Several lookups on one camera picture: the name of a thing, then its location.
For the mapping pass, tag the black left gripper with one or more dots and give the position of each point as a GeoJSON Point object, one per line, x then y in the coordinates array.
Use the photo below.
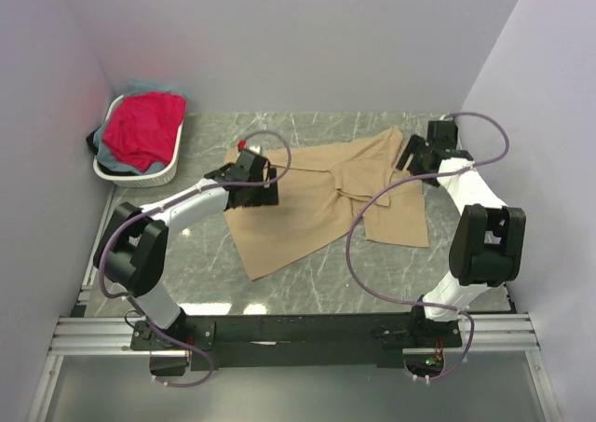
{"type": "Point", "coordinates": [268, 196]}

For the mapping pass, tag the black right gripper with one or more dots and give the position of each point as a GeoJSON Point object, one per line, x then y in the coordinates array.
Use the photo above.
{"type": "Point", "coordinates": [415, 144]}

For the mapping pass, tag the beige t shirt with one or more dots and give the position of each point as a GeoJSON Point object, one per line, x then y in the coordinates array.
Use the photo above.
{"type": "Point", "coordinates": [325, 188]}

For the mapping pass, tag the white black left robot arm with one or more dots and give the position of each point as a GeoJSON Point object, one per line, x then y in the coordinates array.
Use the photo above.
{"type": "Point", "coordinates": [130, 256]}

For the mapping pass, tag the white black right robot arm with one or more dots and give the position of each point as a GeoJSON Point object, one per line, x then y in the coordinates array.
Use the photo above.
{"type": "Point", "coordinates": [486, 250]}

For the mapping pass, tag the white perforated laundry basket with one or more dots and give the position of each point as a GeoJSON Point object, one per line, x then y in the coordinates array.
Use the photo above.
{"type": "Point", "coordinates": [146, 180]}

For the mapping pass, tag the red t shirt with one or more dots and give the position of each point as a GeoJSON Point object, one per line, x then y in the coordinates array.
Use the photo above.
{"type": "Point", "coordinates": [143, 129]}

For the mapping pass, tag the grey blue t shirt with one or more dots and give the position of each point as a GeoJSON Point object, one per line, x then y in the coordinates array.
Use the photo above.
{"type": "Point", "coordinates": [137, 87]}

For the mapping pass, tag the black garment in basket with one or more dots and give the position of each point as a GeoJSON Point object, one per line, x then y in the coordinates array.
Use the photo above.
{"type": "Point", "coordinates": [107, 162]}

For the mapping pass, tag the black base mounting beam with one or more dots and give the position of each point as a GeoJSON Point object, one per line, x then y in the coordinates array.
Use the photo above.
{"type": "Point", "coordinates": [379, 339]}

